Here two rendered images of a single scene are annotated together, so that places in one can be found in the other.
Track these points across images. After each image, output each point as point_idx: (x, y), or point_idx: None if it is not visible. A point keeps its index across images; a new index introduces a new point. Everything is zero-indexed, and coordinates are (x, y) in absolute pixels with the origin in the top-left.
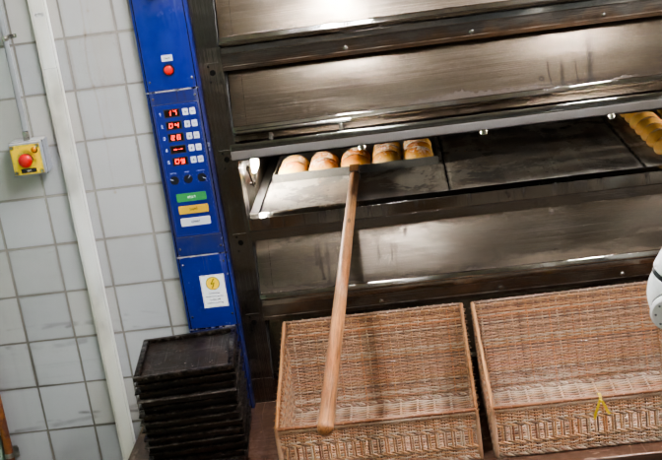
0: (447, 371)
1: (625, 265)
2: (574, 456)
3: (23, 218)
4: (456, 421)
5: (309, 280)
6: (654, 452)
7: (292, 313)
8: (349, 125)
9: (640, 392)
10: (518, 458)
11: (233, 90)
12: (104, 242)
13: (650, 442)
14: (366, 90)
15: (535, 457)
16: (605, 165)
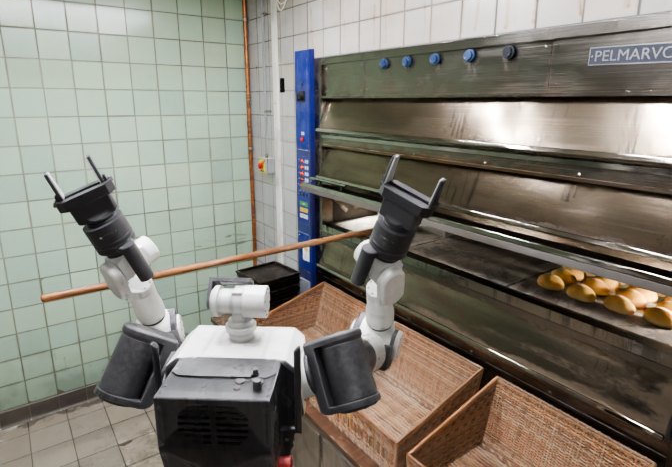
0: None
1: (472, 346)
2: (330, 430)
3: (267, 191)
4: None
5: (336, 266)
6: (358, 463)
7: (331, 279)
8: (358, 191)
9: (367, 420)
10: (315, 409)
11: (325, 157)
12: (284, 213)
13: (369, 457)
14: (366, 174)
15: (319, 415)
16: (492, 275)
